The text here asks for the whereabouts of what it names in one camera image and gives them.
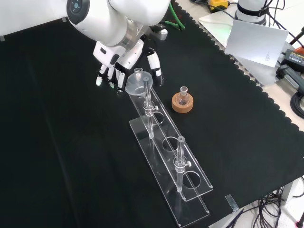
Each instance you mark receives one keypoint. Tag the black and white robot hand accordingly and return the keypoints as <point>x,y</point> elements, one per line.
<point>111,55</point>

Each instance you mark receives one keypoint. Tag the clear plastic funnel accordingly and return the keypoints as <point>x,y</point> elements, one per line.
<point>134,82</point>

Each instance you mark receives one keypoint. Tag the clear acrylic funnel stand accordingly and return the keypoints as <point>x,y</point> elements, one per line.
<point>166,152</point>

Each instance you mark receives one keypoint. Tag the clear tape strip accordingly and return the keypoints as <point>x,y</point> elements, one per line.
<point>2,38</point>
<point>231,202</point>
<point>64,20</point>

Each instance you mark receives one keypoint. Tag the small round-bottom glass flask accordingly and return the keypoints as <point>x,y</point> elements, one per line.
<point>183,99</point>

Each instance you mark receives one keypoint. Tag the black bench cloth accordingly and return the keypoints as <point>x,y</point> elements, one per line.
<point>71,142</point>

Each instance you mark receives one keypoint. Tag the yellow stop button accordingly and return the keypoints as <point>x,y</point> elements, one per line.
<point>217,3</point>

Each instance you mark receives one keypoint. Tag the pale board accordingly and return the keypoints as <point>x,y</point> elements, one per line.
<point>256,42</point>

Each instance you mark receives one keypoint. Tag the black plug block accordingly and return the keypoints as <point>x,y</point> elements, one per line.
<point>288,74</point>

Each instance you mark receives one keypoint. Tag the black power adapter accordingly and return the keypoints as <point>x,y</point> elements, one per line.
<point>295,58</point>

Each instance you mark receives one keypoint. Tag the tripod leg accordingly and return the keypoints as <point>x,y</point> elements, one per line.
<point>295,38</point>

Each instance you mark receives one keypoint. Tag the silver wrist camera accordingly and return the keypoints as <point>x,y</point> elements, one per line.
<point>161,33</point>

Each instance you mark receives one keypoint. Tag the grey base plate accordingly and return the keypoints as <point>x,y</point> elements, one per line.
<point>213,21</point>

